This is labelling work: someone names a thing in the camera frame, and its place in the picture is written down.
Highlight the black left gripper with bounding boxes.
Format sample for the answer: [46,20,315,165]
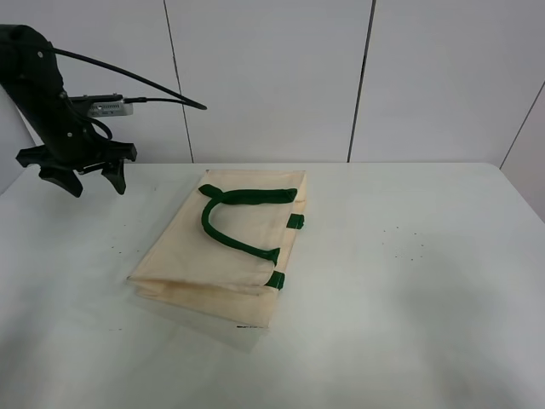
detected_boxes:
[15,91,138,198]

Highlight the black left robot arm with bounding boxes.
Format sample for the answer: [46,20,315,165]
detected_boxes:
[1,25,137,197]

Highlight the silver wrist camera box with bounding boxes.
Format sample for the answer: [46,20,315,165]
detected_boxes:
[70,94,134,118]

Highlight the black cable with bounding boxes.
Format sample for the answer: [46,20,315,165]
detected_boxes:
[53,48,208,111]

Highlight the white linen bag green handles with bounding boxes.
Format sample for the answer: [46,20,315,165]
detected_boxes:
[128,170,307,328]

